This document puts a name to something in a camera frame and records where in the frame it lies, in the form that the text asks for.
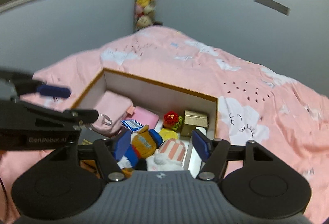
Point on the crochet flower toy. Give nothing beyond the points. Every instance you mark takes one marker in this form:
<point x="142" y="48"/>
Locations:
<point x="170" y="118"/>

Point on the long white box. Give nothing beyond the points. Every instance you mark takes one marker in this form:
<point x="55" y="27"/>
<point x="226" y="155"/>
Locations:
<point x="202" y="129"/>

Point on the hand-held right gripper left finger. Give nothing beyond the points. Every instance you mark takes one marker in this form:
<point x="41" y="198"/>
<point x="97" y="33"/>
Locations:
<point x="122" y="145"/>

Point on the orange and blue plush toy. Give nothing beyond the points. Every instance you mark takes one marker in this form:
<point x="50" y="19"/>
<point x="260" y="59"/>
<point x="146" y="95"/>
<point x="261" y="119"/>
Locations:
<point x="144" y="141"/>

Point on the pink striped plush toy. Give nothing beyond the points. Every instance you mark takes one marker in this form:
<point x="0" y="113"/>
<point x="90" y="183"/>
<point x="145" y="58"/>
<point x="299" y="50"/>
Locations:
<point x="172" y="150"/>

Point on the blue card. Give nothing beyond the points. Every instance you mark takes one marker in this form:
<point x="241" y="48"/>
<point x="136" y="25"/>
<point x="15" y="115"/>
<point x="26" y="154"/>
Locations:
<point x="132" y="125"/>

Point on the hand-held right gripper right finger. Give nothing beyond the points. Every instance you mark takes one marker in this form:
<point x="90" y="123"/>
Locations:
<point x="201" y="145"/>

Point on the grey wall plate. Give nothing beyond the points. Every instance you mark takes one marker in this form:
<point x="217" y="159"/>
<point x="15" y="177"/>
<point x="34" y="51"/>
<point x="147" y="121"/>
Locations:
<point x="271" y="5"/>

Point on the yellow toy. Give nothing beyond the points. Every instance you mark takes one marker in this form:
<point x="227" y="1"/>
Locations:
<point x="167" y="133"/>

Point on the black box with gold print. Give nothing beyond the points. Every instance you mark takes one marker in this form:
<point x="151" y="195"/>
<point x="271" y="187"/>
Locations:
<point x="88" y="135"/>

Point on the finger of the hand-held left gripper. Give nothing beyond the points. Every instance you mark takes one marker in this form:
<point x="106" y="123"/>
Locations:
<point x="54" y="91"/>
<point x="82" y="114"/>

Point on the small gold box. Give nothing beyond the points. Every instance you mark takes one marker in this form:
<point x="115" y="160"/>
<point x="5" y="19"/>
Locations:
<point x="192" y="121"/>

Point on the pink fabric pouch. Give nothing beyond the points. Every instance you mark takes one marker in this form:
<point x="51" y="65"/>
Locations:
<point x="113" y="105"/>

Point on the orange cardboard box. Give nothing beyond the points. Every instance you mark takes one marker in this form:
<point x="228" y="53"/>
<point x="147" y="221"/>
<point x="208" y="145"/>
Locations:
<point x="154" y="90"/>

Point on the pink card holder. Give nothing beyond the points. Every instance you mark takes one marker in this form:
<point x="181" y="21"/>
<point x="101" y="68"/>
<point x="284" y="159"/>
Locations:
<point x="146" y="116"/>

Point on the pink printed blanket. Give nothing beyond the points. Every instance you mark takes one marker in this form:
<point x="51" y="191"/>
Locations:
<point x="257" y="85"/>

